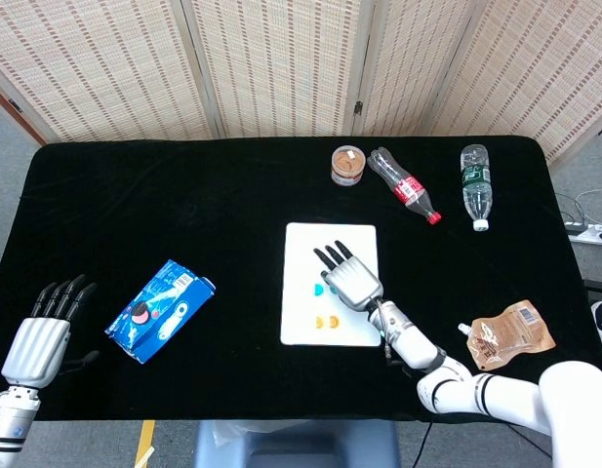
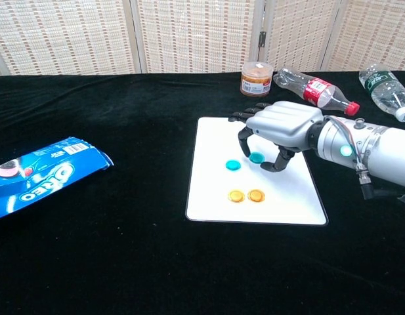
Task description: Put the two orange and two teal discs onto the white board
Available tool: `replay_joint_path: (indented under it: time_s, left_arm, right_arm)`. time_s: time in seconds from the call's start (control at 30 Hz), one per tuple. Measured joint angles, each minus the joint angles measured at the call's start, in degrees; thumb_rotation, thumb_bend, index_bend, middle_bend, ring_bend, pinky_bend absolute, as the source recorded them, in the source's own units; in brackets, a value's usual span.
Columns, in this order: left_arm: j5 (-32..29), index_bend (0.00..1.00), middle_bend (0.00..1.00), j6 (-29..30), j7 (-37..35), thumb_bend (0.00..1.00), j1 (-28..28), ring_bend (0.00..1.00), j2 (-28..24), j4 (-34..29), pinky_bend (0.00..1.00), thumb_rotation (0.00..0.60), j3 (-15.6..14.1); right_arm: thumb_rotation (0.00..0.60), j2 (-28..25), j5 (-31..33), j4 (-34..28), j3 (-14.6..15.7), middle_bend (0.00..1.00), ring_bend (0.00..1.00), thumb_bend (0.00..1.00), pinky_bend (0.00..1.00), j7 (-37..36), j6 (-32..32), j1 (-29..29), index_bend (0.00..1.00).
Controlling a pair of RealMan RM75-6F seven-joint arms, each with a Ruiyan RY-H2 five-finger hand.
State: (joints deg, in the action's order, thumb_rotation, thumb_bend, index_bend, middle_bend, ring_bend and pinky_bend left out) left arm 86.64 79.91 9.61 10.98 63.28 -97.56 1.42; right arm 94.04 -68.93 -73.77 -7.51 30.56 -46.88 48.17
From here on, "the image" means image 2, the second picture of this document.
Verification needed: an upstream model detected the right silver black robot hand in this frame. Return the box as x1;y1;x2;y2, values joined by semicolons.
228;100;324;173

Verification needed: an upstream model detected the orange disc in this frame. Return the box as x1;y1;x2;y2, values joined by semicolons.
247;189;266;203
227;189;246;203

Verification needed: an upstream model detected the empty red label cola bottle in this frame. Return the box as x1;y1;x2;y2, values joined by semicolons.
273;67;360;116

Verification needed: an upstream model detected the clear plastic snack jar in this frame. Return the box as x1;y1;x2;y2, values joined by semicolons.
240;61;274;98

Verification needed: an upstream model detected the woven bamboo screen panel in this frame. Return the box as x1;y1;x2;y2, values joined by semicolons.
0;0;140;77
129;0;265;75
254;0;341;73
322;0;405;72

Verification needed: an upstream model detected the white rectangular board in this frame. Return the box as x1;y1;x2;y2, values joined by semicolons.
184;116;329;226

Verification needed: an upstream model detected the green label water bottle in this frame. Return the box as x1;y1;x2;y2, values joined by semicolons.
358;62;405;123

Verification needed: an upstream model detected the black velvet tablecloth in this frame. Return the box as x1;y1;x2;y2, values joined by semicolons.
0;70;405;315

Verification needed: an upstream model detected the blue Oreo cookie box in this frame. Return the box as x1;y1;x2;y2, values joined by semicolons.
0;136;114;221

